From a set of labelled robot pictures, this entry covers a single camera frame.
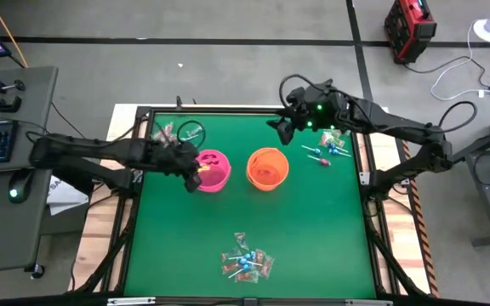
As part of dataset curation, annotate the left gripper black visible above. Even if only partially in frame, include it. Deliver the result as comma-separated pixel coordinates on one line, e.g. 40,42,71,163
153,139,207,194

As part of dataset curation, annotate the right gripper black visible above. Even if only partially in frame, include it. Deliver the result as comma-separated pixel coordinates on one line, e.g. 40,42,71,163
267,80,335,145

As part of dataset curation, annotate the pink halloween bucket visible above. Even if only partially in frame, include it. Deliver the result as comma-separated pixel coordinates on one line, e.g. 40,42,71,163
194,148,232,195

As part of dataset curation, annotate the orange halloween bucket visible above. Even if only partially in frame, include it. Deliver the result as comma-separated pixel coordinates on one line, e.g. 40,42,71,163
246,147,291,192

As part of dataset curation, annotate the green table mat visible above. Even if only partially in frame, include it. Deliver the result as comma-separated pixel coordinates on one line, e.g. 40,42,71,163
123,112,377,300

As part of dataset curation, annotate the white paper sheet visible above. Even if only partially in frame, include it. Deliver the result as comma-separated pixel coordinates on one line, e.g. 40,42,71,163
47,173,89,217

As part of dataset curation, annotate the red black power box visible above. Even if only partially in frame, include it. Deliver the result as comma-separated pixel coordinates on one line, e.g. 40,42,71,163
384,0,438,65

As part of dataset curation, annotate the orange black hazard tape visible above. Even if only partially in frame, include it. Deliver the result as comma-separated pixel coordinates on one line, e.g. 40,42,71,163
402,139,441,298

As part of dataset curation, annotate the black computer mouse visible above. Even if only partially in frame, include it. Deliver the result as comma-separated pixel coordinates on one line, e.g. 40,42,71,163
7,167,36,204

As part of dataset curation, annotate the grey desk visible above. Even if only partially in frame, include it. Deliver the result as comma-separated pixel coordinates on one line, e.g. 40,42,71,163
0,65,59,275

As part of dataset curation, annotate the grey metal stand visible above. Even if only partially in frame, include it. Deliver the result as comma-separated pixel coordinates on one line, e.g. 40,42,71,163
451,122,490,248

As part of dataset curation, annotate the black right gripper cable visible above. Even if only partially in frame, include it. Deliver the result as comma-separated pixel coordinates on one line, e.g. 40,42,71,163
278,74,327,110

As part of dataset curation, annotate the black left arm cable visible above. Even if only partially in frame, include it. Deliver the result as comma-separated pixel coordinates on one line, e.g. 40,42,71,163
175,120,207,148

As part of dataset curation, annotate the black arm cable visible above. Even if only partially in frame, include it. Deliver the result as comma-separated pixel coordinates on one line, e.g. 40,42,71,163
438,100,478,135
175,120,207,148

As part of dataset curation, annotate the black aluminium table frame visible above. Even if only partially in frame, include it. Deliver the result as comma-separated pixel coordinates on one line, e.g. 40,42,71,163
68,104,431,306

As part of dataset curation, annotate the black desk cable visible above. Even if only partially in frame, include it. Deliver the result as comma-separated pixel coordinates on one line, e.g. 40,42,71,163
50,101,87,139

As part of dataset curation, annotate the silver metal bracket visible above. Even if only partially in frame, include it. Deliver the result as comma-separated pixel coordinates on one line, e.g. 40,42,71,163
107,296,157,306
345,298,394,306

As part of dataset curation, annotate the black floor cable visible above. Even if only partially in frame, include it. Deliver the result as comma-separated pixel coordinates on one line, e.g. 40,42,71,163
402,56,490,90

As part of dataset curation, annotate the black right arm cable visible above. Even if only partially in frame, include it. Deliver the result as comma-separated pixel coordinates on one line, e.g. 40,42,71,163
438,100,478,135

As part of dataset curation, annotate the white floor cable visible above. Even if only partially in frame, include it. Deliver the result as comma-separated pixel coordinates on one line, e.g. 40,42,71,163
430,20,487,102

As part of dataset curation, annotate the orange floor cable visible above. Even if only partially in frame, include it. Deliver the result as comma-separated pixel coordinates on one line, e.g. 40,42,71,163
0,0,28,68

